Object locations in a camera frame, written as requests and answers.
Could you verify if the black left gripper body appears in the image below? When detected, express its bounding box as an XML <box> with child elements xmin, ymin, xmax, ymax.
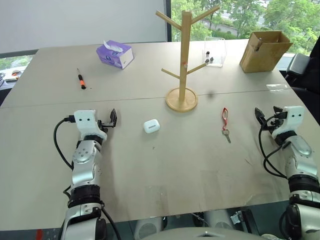
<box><xmin>96</xmin><ymin>119</ymin><xmax>113</xmax><ymax>133</ymax></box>

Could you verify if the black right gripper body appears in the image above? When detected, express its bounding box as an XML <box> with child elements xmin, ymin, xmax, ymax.
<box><xmin>262</xmin><ymin>111</ymin><xmax>287</xmax><ymax>137</ymax></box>

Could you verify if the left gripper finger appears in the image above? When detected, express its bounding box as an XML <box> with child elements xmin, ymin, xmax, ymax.
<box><xmin>109</xmin><ymin>108</ymin><xmax>119</xmax><ymax>128</ymax></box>

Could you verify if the white earbuds case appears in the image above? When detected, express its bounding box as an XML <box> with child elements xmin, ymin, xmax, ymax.
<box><xmin>143</xmin><ymin>119</ymin><xmax>160</xmax><ymax>134</ymax></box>

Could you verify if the orange and black screwdriver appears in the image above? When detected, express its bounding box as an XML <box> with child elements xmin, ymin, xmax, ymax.
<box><xmin>76</xmin><ymin>67</ymin><xmax>87</xmax><ymax>91</ymax></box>

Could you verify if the brown cardboard box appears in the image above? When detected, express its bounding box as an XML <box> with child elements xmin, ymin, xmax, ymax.
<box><xmin>239</xmin><ymin>30</ymin><xmax>295</xmax><ymax>74</ymax></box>

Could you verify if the black office chair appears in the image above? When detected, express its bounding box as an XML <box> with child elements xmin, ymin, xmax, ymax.
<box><xmin>284</xmin><ymin>37</ymin><xmax>320</xmax><ymax>101</ymax></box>

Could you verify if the purple tissue box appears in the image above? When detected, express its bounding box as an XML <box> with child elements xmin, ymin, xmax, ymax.
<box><xmin>95</xmin><ymin>39</ymin><xmax>135</xmax><ymax>70</ymax></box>

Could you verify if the clear acrylic box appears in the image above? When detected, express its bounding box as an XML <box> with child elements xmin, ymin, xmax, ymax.
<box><xmin>203</xmin><ymin>36</ymin><xmax>227</xmax><ymax>68</ymax></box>

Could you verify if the wooden tree-shaped hanger stand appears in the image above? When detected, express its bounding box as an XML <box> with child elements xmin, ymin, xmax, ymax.
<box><xmin>155</xmin><ymin>4</ymin><xmax>221</xmax><ymax>113</ymax></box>

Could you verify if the silver robot torso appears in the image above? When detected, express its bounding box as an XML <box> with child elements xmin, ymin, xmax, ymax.
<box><xmin>133</xmin><ymin>208</ymin><xmax>255</xmax><ymax>240</ymax></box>

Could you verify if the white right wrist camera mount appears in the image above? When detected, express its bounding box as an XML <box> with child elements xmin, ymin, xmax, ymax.
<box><xmin>271</xmin><ymin>105</ymin><xmax>306</xmax><ymax>140</ymax></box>

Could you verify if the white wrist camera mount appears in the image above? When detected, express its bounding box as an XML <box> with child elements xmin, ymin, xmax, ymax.
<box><xmin>271</xmin><ymin>105</ymin><xmax>306</xmax><ymax>140</ymax></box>
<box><xmin>73</xmin><ymin>109</ymin><xmax>109</xmax><ymax>139</ymax></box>

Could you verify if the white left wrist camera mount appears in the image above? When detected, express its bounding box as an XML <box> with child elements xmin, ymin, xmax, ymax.
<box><xmin>73</xmin><ymin>109</ymin><xmax>109</xmax><ymax>139</ymax></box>

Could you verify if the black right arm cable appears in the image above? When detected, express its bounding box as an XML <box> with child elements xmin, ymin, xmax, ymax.
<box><xmin>258</xmin><ymin>116</ymin><xmax>291</xmax><ymax>179</ymax></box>

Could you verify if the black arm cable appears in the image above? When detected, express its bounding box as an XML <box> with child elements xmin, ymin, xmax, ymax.
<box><xmin>258</xmin><ymin>116</ymin><xmax>291</xmax><ymax>179</ymax></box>
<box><xmin>53</xmin><ymin>115</ymin><xmax>76</xmax><ymax>171</ymax></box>

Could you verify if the silver key with red strap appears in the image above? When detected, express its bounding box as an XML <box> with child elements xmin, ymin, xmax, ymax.
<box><xmin>220</xmin><ymin>107</ymin><xmax>232</xmax><ymax>144</ymax></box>

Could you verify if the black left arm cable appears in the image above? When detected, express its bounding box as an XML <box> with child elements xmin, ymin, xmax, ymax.
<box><xmin>53</xmin><ymin>115</ymin><xmax>76</xmax><ymax>171</ymax></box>

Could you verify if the black window frame post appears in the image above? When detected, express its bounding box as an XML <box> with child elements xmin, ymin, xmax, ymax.
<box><xmin>166</xmin><ymin>0</ymin><xmax>173</xmax><ymax>43</ymax></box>

